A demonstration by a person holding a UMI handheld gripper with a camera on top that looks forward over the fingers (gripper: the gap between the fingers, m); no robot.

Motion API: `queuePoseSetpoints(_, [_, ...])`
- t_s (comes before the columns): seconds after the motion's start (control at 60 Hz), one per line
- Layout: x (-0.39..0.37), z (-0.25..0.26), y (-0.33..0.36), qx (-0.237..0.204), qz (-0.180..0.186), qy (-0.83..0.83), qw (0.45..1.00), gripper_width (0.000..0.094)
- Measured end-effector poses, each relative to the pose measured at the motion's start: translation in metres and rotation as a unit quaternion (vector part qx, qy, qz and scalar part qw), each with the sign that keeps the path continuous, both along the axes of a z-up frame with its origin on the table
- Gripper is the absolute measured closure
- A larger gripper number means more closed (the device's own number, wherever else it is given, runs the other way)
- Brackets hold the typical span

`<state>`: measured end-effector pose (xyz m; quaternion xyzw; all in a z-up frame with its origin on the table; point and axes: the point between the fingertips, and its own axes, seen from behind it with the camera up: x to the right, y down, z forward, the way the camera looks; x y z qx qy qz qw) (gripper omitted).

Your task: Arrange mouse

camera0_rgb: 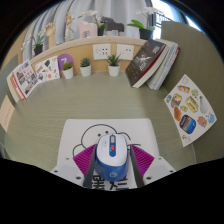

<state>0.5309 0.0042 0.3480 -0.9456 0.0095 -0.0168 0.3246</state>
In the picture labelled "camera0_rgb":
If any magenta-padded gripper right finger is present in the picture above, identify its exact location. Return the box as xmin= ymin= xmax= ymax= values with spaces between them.
xmin=128 ymin=143 xmax=177 ymax=189

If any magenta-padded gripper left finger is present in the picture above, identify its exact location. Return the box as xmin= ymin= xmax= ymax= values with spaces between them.
xmin=50 ymin=143 xmax=98 ymax=189

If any blue and white computer mouse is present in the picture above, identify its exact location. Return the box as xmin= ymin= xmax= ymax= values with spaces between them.
xmin=94 ymin=133 xmax=129 ymax=183

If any white cartoon-print mouse pad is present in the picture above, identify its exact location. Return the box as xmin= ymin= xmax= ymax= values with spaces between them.
xmin=54 ymin=118 xmax=161 ymax=190

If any food sticker sheet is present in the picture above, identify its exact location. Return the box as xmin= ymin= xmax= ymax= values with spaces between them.
xmin=163 ymin=73 xmax=218 ymax=148

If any small plant in white pot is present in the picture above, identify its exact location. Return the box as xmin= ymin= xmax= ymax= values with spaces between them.
xmin=61 ymin=61 xmax=75 ymax=80
xmin=106 ymin=53 xmax=122 ymax=77
xmin=79 ymin=57 xmax=92 ymax=78

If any beige thin book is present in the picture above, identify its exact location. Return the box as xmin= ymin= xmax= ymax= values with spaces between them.
xmin=0 ymin=94 xmax=16 ymax=133

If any white spiral notebook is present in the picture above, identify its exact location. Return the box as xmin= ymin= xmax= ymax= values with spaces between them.
xmin=145 ymin=38 xmax=181 ymax=91

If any black cover book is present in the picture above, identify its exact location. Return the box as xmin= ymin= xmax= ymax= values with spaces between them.
xmin=124 ymin=39 xmax=167 ymax=89

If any red-spined photo cover book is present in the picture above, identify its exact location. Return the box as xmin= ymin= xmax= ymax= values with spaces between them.
xmin=11 ymin=59 xmax=39 ymax=100

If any thin white and red book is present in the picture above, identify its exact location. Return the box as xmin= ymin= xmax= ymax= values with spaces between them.
xmin=9 ymin=71 xmax=24 ymax=101

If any tan kraft notebook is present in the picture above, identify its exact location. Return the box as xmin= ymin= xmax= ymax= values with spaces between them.
xmin=6 ymin=73 xmax=19 ymax=104

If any purple round number sign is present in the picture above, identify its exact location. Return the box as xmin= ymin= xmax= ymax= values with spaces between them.
xmin=57 ymin=53 xmax=75 ymax=72

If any green desk partition panel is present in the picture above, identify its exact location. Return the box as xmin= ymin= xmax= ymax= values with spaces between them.
xmin=160 ymin=20 xmax=224 ymax=164
xmin=0 ymin=54 xmax=19 ymax=158

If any wooden desk shelf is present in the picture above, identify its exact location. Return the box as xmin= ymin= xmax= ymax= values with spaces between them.
xmin=28 ymin=34 xmax=149 ymax=73

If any white orchid in black pot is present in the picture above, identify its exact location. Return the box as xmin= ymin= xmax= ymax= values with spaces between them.
xmin=77 ymin=9 xmax=107 ymax=37
xmin=21 ymin=31 xmax=46 ymax=57
xmin=126 ymin=6 xmax=165 ymax=41

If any pink horse figure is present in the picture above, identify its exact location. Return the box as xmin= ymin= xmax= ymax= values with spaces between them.
xmin=75 ymin=20 xmax=99 ymax=39

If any wooden mannequin figure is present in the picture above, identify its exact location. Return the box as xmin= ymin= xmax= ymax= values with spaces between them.
xmin=63 ymin=11 xmax=76 ymax=43

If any black horse figure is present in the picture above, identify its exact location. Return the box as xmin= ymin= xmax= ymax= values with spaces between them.
xmin=100 ymin=16 xmax=125 ymax=33

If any grey pleated curtain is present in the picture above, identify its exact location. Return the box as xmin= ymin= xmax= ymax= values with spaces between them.
xmin=21 ymin=0 xmax=149 ymax=56

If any white wall socket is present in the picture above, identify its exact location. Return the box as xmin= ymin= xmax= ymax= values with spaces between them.
xmin=116 ymin=43 xmax=135 ymax=61
xmin=92 ymin=43 xmax=112 ymax=61

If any window with dark frame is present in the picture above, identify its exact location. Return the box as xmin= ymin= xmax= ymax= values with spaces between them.
xmin=146 ymin=0 xmax=201 ymax=33

